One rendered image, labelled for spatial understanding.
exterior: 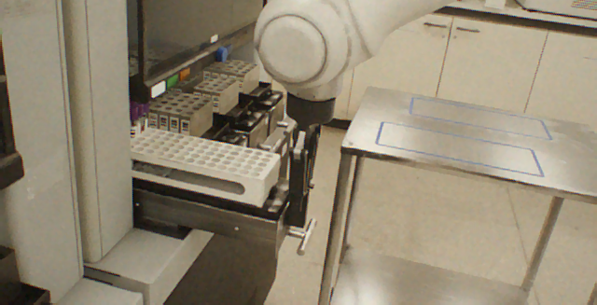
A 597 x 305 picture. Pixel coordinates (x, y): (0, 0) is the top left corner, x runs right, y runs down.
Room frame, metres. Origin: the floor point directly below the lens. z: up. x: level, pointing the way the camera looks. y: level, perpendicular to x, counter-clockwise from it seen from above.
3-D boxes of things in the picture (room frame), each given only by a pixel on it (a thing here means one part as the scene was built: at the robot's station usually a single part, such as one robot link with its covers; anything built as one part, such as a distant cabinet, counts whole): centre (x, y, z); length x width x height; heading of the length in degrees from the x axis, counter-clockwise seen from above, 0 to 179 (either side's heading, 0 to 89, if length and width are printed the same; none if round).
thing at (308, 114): (0.73, -0.01, 0.96); 0.08 x 0.07 x 0.09; 168
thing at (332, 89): (0.73, -0.01, 1.03); 0.09 x 0.09 x 0.06
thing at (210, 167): (0.77, 0.18, 0.83); 0.30 x 0.10 x 0.06; 78
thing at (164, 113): (0.94, 0.25, 0.85); 0.12 x 0.02 x 0.06; 168
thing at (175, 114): (0.94, 0.22, 0.85); 0.12 x 0.02 x 0.06; 168
